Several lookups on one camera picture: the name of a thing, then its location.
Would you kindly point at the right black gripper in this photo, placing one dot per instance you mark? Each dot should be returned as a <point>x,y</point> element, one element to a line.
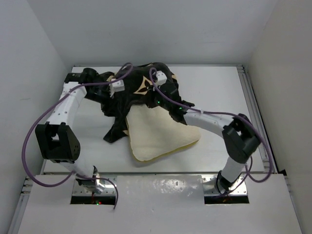
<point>151,97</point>

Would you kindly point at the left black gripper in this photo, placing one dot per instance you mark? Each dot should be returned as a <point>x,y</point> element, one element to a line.
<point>108,96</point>

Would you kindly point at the black floral pillowcase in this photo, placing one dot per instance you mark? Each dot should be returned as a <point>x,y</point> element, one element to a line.
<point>139,90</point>

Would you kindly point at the cream yellow pillow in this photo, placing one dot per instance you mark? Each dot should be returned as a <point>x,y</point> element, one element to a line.
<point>153,133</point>

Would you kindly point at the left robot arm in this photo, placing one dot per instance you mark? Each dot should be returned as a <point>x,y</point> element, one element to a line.
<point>56,139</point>

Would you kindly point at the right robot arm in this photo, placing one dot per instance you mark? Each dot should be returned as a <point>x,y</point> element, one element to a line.
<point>239,138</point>

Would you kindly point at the white front cover board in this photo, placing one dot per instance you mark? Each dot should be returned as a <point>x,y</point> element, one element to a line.
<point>161,205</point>

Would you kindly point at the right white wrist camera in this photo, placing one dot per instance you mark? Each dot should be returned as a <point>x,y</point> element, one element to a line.
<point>161,78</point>

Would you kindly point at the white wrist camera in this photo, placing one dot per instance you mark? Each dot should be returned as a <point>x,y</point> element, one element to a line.
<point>116,86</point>
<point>161,78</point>

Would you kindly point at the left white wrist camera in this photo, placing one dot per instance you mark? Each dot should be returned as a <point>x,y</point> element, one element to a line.
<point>116,86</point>

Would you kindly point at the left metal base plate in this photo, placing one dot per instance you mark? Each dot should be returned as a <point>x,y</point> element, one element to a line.
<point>96,186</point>

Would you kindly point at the metal base plate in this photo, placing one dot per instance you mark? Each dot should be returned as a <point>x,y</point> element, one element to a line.
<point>96,186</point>
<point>238,188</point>

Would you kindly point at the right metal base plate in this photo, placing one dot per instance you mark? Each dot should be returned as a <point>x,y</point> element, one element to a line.
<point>238,188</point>

